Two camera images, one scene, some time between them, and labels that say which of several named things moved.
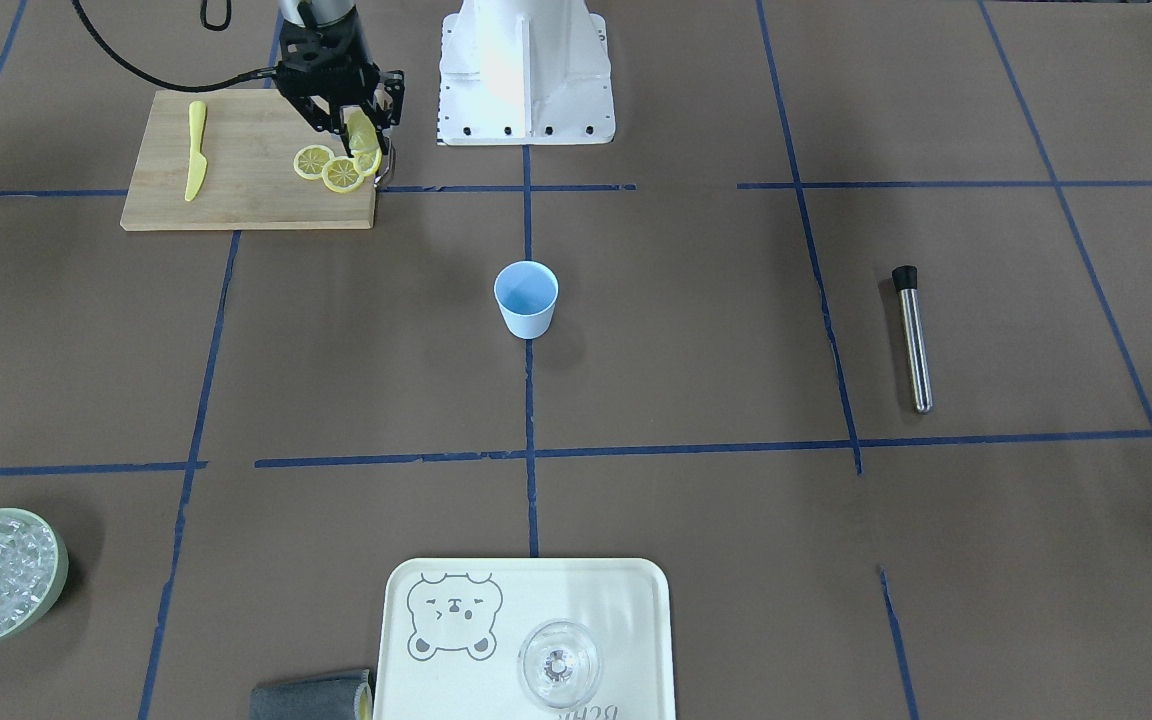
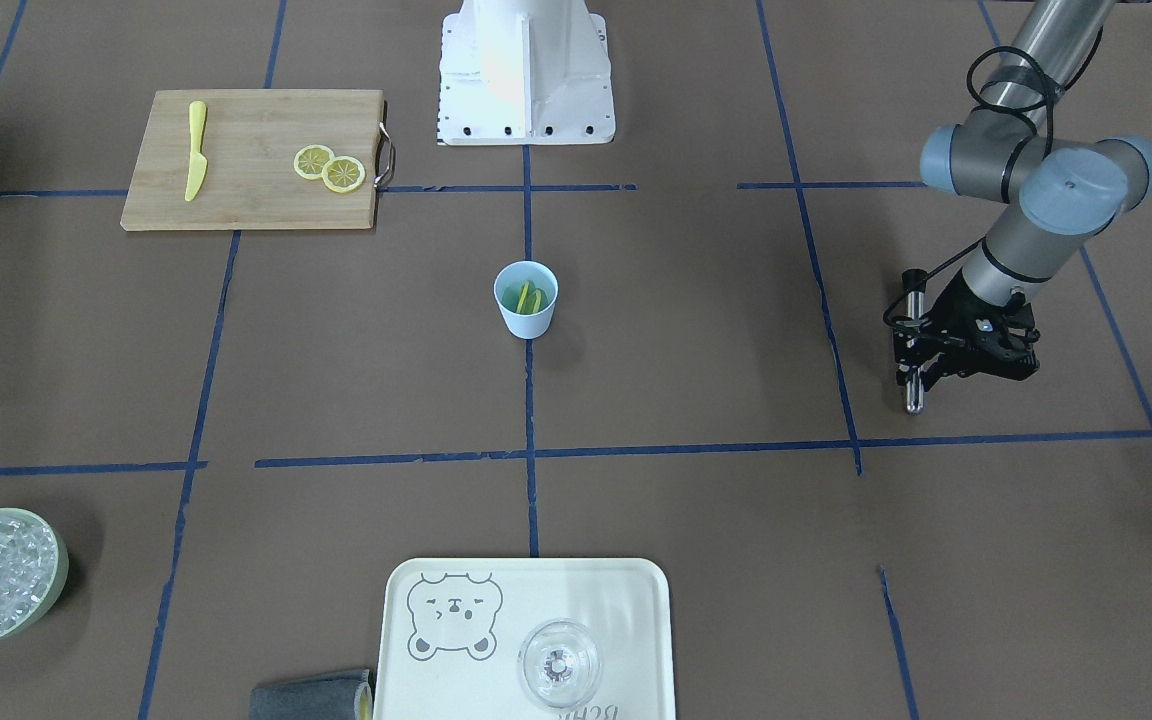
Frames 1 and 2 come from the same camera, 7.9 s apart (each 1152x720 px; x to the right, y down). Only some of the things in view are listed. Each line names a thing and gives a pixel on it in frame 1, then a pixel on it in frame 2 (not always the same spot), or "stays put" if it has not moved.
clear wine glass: (559, 663) stays put
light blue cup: (527, 292) stays put
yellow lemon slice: (363, 144) -> (531, 299)
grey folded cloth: (337, 696) stays put
